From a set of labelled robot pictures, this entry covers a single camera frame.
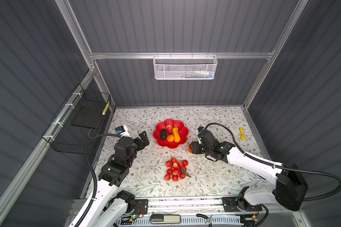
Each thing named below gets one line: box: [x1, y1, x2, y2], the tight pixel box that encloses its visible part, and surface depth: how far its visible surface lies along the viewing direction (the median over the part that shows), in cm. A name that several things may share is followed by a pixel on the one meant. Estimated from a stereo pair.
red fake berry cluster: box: [164, 157, 191, 183], surface depth 83 cm
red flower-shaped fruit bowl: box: [152, 119, 189, 149], surface depth 104 cm
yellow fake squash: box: [172, 126, 181, 143], surface depth 101 cm
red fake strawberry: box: [166, 124, 173, 135], surface depth 104 cm
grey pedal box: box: [149, 214, 182, 225], surface depth 70 cm
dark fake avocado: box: [160, 128, 168, 140], surface depth 101 cm
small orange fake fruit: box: [166, 134, 175, 143], surface depth 98 cm
